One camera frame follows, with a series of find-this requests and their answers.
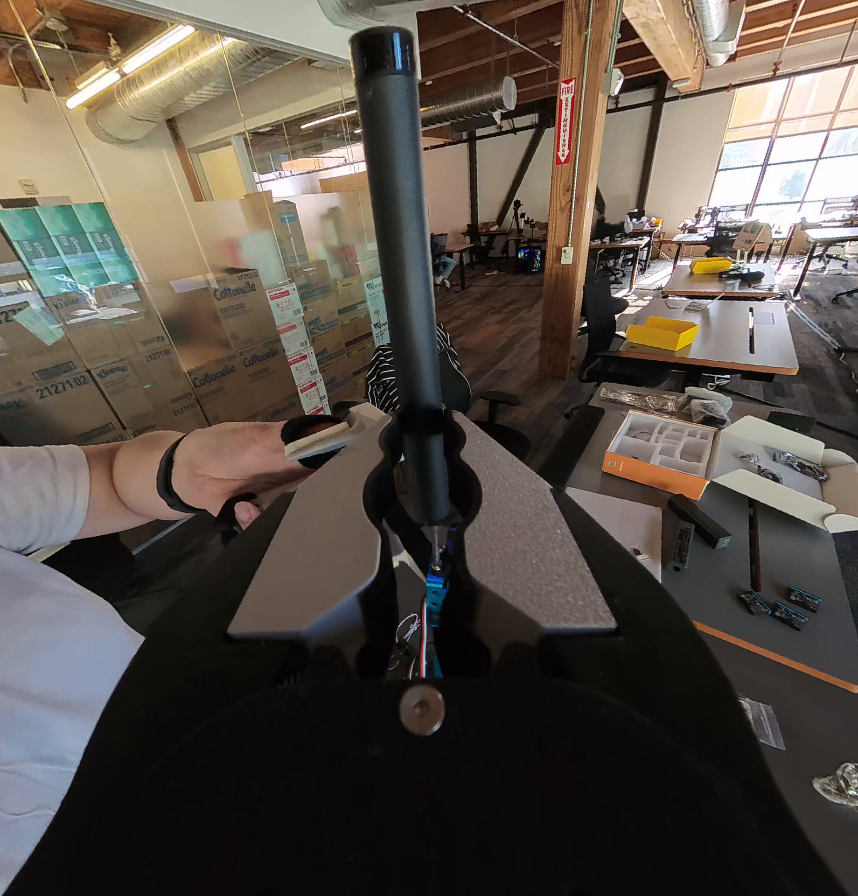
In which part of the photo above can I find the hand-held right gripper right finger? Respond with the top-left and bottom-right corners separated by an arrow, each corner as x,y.
436,407 -> 620,676

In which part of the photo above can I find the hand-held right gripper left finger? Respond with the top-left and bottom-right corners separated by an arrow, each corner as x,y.
227,412 -> 405,676

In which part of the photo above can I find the blue toy robot arm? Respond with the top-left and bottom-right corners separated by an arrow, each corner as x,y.
394,521 -> 465,680

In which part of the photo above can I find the black electric screwdriver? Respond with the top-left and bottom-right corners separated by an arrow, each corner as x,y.
349,26 -> 449,564

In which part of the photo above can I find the person's left forearm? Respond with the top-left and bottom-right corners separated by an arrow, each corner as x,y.
0,430 -> 165,555

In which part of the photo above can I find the dark grey desk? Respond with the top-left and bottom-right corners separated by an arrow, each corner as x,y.
537,384 -> 858,694
693,623 -> 858,896

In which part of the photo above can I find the grey office desk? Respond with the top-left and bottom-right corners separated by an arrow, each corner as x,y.
614,297 -> 799,377
661,262 -> 780,301

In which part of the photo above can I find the person's left hand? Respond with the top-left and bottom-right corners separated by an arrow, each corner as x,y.
180,419 -> 318,531

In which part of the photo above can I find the striped cloth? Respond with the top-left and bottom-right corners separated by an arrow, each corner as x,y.
366,325 -> 458,414

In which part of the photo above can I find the white paper sheet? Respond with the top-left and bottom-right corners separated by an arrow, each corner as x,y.
565,486 -> 664,582

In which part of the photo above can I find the black wrist rest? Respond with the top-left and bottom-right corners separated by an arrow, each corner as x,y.
537,405 -> 605,491

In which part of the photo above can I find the black office chair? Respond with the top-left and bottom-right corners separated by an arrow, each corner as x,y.
579,276 -> 629,382
436,343 -> 532,464

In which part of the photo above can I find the orange kit box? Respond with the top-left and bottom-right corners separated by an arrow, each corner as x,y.
602,409 -> 858,534

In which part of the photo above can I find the dark grey bit holder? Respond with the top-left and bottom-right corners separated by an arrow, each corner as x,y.
663,521 -> 696,574

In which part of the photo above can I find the black wrist band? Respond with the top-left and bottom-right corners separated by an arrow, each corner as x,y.
156,434 -> 193,515

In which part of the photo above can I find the long black box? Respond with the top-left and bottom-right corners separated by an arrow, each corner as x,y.
668,493 -> 732,550

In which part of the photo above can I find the clear bag of metal parts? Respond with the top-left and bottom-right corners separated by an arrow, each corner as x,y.
600,387 -> 682,413

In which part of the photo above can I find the bag of black parts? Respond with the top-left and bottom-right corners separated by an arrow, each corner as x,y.
737,448 -> 832,484

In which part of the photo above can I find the wooden pillar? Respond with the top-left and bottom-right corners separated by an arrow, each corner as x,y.
538,0 -> 622,380

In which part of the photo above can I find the labelled clear screw bag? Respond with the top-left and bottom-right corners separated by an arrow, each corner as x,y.
739,696 -> 787,751

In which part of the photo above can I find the person's white shirt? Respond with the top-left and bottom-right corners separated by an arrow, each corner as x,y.
0,542 -> 147,896

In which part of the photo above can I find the stack of cardboard boxes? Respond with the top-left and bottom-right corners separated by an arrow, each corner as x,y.
0,189 -> 402,445

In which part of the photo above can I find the stack of teal boxes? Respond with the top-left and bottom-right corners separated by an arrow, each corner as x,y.
0,203 -> 132,298

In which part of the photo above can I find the red and white sign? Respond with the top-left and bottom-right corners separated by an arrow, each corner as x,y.
556,78 -> 577,166

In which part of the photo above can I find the crumpled clear plastic bag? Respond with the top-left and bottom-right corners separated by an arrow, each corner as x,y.
812,759 -> 858,821

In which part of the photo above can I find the ceiling strip lamp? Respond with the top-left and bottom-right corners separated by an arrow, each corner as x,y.
65,24 -> 197,109

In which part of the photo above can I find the large window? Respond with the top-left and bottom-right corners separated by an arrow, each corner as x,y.
709,59 -> 858,225

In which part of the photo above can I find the silver ventilation duct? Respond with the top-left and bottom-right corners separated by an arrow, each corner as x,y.
684,0 -> 748,67
317,0 -> 437,23
418,76 -> 517,130
86,38 -> 311,148

